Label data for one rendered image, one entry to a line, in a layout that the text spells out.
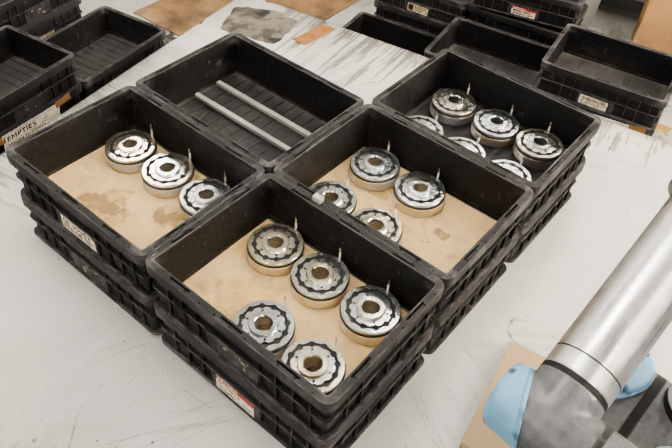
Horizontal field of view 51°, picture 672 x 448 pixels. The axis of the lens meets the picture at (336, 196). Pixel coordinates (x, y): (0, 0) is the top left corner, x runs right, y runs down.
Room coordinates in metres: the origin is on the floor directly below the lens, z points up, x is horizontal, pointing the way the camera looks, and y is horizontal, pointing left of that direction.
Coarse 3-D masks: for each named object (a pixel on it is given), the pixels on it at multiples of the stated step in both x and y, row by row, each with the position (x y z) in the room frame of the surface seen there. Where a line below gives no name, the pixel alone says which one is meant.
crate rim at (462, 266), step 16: (352, 112) 1.18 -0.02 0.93; (384, 112) 1.18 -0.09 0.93; (336, 128) 1.12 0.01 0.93; (416, 128) 1.14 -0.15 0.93; (448, 144) 1.10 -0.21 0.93; (288, 160) 1.01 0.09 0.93; (288, 176) 0.97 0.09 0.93; (496, 176) 1.02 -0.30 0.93; (304, 192) 0.93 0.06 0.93; (528, 192) 0.97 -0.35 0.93; (336, 208) 0.89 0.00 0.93; (512, 208) 0.93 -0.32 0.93; (496, 224) 0.88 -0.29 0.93; (384, 240) 0.83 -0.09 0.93; (480, 240) 0.84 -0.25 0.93; (416, 256) 0.79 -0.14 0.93; (464, 256) 0.80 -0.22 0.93; (480, 256) 0.83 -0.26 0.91; (432, 272) 0.76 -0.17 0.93; (448, 272) 0.76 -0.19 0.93; (464, 272) 0.78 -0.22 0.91
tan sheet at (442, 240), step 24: (336, 168) 1.11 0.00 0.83; (360, 192) 1.05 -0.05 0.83; (384, 192) 1.05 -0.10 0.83; (408, 216) 0.99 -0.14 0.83; (432, 216) 0.99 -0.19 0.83; (456, 216) 1.00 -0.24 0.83; (480, 216) 1.00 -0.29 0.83; (408, 240) 0.92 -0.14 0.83; (432, 240) 0.93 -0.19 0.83; (456, 240) 0.93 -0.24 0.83; (432, 264) 0.87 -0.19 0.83
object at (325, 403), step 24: (240, 192) 0.91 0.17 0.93; (216, 216) 0.85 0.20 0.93; (336, 216) 0.87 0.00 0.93; (408, 264) 0.77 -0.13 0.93; (168, 288) 0.70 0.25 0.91; (432, 288) 0.73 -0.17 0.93; (216, 312) 0.65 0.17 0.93; (240, 336) 0.61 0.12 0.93; (264, 360) 0.57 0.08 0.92; (288, 384) 0.55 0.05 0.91; (312, 384) 0.54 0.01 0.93; (336, 408) 0.51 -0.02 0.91
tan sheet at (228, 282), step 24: (240, 240) 0.89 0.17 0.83; (216, 264) 0.83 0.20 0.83; (240, 264) 0.83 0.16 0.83; (192, 288) 0.77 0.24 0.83; (216, 288) 0.77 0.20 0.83; (240, 288) 0.78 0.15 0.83; (264, 288) 0.78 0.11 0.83; (288, 288) 0.79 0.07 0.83; (312, 312) 0.74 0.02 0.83; (336, 312) 0.74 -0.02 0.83; (312, 336) 0.69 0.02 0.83; (360, 360) 0.65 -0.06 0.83
